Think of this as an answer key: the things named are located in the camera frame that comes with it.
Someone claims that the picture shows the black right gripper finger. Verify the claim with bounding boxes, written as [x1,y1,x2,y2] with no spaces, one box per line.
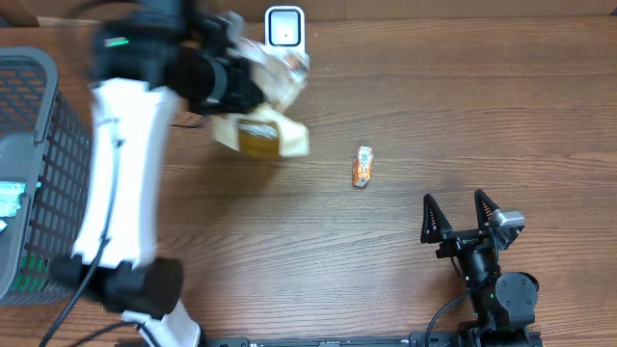
[420,194,453,244]
[474,189,504,249]

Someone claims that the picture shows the clear brown snack bag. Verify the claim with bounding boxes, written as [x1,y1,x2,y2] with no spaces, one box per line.
[213,38,310,159]

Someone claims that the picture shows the orange snack packet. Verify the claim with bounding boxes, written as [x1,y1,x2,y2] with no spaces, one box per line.
[352,146,374,188]

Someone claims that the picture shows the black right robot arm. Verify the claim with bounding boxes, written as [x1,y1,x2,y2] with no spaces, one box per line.
[410,189,543,347]

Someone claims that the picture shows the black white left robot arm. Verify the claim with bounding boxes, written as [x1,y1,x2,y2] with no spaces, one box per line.
[49,1,264,346]

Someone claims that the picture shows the white barcode scanner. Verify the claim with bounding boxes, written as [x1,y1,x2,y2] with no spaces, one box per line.
[264,5,306,54]

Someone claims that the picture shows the blue packaged item in basket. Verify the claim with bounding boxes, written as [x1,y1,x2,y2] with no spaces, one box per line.
[0,181,26,218]

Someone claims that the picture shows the grey plastic mesh basket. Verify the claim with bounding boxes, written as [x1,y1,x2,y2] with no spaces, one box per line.
[1,47,92,306]

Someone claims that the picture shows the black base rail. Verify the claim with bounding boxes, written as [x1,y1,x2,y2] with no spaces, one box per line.
[201,332,544,347]

